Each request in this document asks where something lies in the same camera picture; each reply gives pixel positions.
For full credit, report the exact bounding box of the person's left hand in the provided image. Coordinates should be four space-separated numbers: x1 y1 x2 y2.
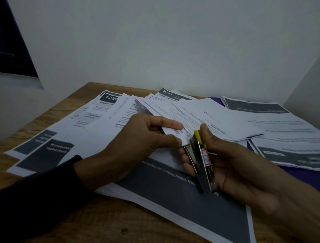
73 113 184 191

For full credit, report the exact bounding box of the person's right hand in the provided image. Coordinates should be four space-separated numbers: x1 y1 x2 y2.
178 123 286 210

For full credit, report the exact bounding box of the stack of white text sheets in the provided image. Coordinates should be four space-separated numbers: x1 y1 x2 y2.
134 96 265 146

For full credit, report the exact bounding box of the metal stapler with yellow tip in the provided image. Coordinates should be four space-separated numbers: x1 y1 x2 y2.
184 129 219 194

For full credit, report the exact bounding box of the person's left forearm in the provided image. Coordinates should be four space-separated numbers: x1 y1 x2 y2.
0 155 94 243

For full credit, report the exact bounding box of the person's right forearm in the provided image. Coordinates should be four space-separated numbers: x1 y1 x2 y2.
251 173 320 243

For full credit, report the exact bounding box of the printed sheet narrow dark header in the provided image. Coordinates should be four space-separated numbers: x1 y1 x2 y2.
149 88 198 103

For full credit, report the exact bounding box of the white sheet with text paragraphs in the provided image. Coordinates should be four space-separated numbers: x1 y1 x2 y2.
85 94 152 134

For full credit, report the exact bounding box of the printed sheet large dark block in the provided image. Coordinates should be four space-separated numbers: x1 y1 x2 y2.
94 148 257 243

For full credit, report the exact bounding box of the printed sheet wide dark header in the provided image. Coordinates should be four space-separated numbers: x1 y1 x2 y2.
221 96 320 145

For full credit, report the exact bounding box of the printed sheet dark numbered header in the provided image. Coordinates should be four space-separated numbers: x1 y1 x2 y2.
64 90 123 133

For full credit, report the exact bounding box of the printed sheet dark band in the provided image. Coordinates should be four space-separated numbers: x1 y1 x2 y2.
247 136 320 172

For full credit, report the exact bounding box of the purple folder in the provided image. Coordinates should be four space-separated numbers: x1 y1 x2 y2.
209 96 320 192

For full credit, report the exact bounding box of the printed sheet small dark block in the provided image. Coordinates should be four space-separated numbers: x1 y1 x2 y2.
6 120 140 177

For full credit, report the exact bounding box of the printed sheet dark corner block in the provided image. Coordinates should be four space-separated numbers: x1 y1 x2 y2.
4 129 58 161

